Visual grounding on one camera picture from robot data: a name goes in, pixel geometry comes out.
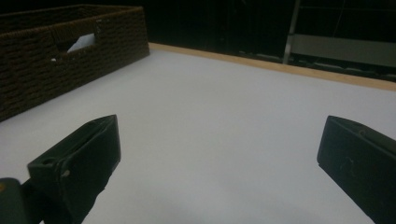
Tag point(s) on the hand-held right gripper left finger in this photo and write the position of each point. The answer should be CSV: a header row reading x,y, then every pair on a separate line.
x,y
84,161

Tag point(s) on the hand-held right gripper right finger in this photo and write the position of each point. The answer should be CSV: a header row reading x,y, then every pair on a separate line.
x,y
361,165

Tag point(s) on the brown woven basket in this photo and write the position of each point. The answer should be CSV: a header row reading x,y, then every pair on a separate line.
x,y
31,77

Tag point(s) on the white metal stand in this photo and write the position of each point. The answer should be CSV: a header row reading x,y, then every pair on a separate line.
x,y
342,49

